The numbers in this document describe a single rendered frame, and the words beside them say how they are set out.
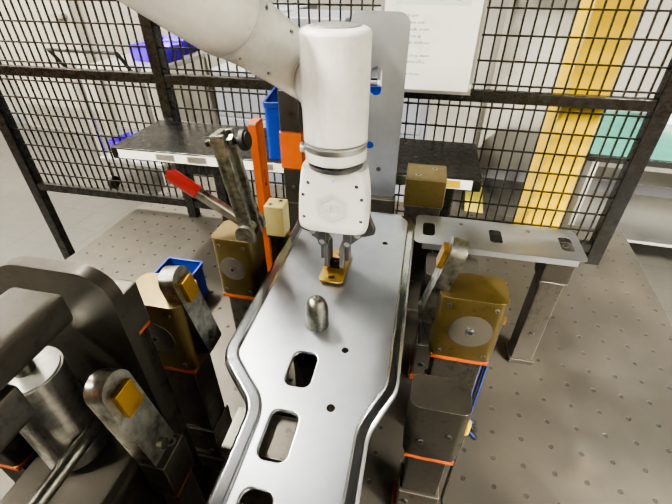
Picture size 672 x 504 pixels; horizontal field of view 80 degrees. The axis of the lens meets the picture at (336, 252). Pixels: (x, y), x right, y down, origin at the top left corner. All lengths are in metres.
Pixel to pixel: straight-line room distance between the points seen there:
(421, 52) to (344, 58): 0.59
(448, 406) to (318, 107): 0.38
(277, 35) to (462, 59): 0.59
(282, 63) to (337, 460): 0.47
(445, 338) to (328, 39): 0.42
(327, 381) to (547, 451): 0.49
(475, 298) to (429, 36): 0.67
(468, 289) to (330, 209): 0.22
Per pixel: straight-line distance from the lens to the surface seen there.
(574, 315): 1.16
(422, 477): 0.66
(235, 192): 0.61
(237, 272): 0.69
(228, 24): 0.44
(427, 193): 0.83
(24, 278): 0.46
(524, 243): 0.79
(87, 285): 0.41
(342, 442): 0.46
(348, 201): 0.55
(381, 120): 0.81
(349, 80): 0.49
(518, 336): 0.93
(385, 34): 0.78
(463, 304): 0.56
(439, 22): 1.05
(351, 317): 0.57
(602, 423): 0.96
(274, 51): 0.57
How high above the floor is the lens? 1.41
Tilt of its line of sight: 36 degrees down
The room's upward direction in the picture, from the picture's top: straight up
